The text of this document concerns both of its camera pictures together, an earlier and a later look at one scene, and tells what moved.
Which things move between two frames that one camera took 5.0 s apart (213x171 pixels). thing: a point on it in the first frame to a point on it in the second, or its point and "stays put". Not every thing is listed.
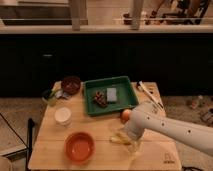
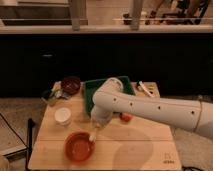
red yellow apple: x=125 y=115 stays put
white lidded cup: x=63 y=117 stays put
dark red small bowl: x=71 y=84 stays put
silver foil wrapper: x=60 y=94 stays put
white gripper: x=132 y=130 to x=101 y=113
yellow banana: x=119 y=138 to x=92 y=138
